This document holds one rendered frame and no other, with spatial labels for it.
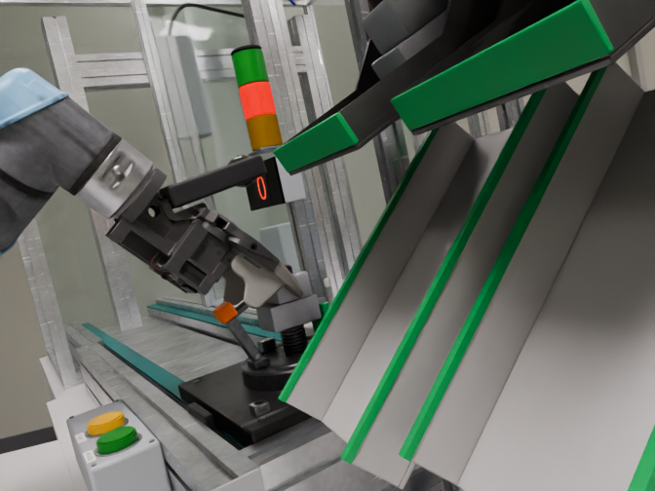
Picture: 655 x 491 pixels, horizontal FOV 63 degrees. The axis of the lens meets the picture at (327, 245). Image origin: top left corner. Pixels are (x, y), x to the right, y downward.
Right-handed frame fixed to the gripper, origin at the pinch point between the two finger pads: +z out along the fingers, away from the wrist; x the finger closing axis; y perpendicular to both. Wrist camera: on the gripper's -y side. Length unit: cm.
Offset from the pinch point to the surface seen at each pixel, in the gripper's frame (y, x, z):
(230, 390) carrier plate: 13.7, -1.9, 1.8
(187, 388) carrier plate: 15.9, -8.9, -0.2
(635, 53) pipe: -315, -141, 192
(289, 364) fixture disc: 8.2, 3.6, 4.0
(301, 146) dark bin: -1.5, 25.9, -15.5
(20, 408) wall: 79, -338, 34
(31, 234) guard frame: 5, -82, -25
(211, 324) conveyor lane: 2, -60, 15
